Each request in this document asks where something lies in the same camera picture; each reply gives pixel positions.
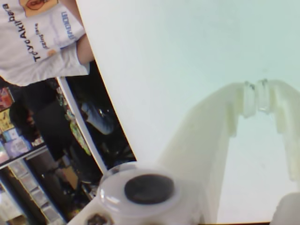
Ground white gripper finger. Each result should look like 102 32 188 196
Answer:
156 80 256 223
257 78 300 225

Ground person's bare forearm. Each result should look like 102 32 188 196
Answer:
76 34 95 65

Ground white blue shoe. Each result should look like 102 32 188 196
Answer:
81 103 116 135

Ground white slanted bar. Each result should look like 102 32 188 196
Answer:
57 77 109 175

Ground green yellow packet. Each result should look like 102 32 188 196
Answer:
69 112 92 157

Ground brown cardboard box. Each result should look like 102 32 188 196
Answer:
62 167 79 189

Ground black trousers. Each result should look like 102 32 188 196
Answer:
22 79 74 162

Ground shelf with colourful goods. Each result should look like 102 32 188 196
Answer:
0 86 69 225

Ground person in white t-shirt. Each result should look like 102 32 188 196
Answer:
0 0 91 87

